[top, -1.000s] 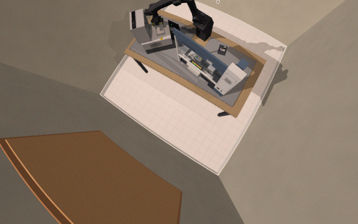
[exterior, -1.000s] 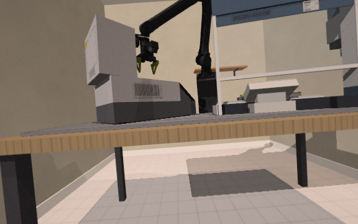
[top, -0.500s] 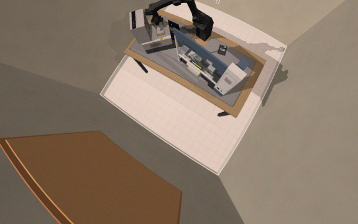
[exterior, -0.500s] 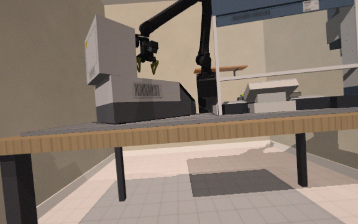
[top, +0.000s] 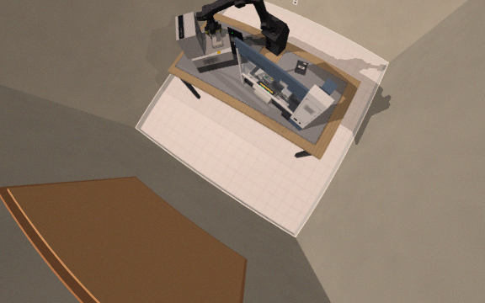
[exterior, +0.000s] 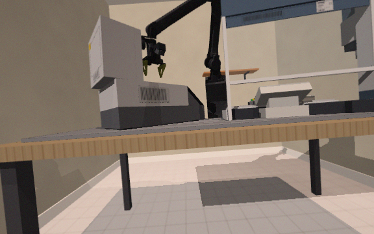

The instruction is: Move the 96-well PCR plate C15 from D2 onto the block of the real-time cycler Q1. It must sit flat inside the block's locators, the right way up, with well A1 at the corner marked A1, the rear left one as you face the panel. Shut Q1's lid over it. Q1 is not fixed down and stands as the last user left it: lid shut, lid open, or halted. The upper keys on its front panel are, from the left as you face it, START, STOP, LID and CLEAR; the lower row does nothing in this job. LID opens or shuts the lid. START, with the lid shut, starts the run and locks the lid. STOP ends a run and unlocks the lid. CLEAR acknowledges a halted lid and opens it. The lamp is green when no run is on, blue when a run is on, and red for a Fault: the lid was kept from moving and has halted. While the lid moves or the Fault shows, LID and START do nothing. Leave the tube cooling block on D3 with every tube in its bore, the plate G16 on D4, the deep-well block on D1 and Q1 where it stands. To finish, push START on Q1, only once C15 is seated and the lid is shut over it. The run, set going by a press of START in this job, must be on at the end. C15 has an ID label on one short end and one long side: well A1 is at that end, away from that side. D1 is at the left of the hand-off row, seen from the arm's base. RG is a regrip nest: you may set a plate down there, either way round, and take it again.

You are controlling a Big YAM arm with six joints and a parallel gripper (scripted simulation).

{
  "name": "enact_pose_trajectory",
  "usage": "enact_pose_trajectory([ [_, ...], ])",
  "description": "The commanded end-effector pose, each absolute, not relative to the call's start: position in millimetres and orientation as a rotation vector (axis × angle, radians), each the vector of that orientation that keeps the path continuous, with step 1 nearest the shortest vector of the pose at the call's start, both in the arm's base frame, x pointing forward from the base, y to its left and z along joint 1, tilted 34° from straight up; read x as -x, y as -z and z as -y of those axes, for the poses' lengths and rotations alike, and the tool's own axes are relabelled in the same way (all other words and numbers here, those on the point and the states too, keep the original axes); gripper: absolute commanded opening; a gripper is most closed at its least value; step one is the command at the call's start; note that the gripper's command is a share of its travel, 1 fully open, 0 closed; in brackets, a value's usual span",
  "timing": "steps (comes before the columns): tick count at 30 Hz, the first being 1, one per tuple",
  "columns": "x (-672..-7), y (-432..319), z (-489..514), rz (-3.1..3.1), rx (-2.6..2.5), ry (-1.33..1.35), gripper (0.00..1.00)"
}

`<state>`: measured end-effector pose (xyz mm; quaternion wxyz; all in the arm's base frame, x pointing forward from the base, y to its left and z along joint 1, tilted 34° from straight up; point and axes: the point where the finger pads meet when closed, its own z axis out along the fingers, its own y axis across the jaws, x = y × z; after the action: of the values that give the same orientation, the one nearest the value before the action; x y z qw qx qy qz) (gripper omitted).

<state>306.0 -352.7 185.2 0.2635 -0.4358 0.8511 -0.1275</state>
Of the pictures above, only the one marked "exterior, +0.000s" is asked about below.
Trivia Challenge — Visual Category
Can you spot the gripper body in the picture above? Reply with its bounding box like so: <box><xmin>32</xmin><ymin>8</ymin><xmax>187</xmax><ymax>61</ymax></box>
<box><xmin>142</xmin><ymin>56</ymin><xmax>166</xmax><ymax>66</ymax></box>

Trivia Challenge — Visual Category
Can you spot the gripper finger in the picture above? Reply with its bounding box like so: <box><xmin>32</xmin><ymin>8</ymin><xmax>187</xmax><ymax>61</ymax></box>
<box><xmin>158</xmin><ymin>64</ymin><xmax>166</xmax><ymax>78</ymax></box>
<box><xmin>143</xmin><ymin>60</ymin><xmax>148</xmax><ymax>76</ymax></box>

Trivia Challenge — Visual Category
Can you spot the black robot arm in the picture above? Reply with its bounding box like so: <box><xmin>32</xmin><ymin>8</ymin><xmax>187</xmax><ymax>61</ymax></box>
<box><xmin>141</xmin><ymin>0</ymin><xmax>224</xmax><ymax>83</ymax></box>

